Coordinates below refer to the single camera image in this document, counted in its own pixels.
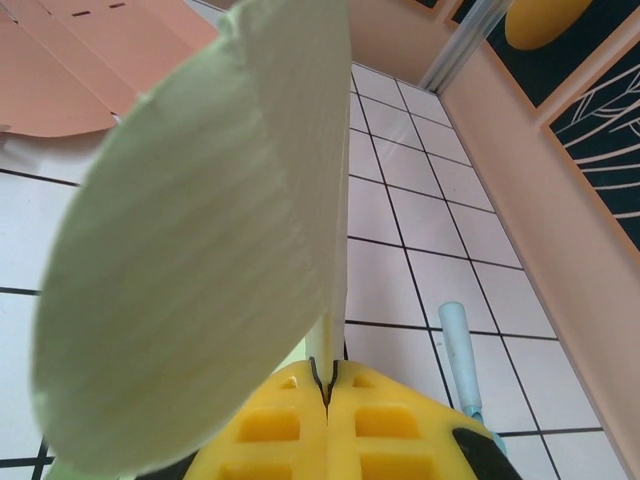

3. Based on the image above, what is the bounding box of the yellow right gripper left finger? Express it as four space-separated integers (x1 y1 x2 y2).
182 357 330 480

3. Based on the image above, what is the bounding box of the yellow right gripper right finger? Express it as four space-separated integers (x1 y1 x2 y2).
325 358 516 480

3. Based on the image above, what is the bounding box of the light green cloth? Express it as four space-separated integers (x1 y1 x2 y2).
30 0 354 479

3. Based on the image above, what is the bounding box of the salmon pink cloth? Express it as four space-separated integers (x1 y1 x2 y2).
0 0 224 137

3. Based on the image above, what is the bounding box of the light blue garden trowel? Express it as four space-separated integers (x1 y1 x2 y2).
438 301 506 454

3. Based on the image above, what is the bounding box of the aluminium corner post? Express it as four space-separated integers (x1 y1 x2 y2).
419 0 511 94

